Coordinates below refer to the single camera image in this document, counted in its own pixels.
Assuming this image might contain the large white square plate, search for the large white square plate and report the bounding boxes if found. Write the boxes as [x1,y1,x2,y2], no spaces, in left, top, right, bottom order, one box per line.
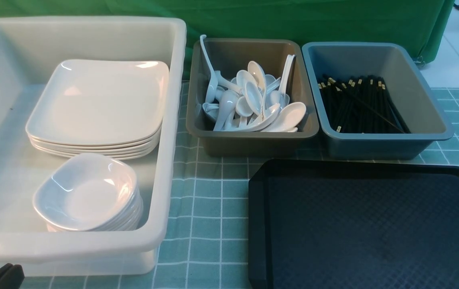
[26,59,169,146]

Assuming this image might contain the pile of black chopsticks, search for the pile of black chopsticks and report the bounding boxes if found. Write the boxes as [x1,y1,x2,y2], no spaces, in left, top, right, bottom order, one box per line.
[317,74,411,134]

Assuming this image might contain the stack of small white dishes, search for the stack of small white dishes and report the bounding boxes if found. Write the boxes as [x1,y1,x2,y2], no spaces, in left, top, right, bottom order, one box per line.
[32,153,144,232]

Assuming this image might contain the brown plastic bin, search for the brown plastic bin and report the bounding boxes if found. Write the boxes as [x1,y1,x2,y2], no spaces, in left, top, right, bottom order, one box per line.
[185,38,320,157]

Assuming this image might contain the green checkered tablecloth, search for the green checkered tablecloth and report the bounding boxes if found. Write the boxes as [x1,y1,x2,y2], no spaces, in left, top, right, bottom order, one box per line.
[0,80,459,289]

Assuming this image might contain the green backdrop cloth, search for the green backdrop cloth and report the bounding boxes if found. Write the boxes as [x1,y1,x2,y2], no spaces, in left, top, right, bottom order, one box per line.
[0,0,454,76]

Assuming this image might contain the stack of white square plates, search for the stack of white square plates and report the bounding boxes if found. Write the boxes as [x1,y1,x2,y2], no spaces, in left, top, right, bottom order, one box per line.
[29,126,162,160]

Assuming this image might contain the grey-blue plastic bin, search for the grey-blue plastic bin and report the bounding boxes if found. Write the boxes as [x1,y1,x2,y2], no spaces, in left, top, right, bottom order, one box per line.
[302,42,455,160]

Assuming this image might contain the large white plastic bin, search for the large white plastic bin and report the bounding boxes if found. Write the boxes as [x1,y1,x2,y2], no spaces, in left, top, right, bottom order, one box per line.
[0,16,186,277]

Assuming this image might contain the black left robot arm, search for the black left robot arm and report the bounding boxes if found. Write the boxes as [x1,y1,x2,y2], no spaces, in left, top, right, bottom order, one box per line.
[0,263,25,289]

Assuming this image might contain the black serving tray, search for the black serving tray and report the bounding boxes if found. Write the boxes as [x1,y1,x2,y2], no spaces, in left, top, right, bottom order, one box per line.
[248,159,459,289]

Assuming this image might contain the pile of white spoons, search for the pile of white spoons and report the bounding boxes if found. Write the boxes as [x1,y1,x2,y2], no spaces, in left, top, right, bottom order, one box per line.
[199,35,308,133]

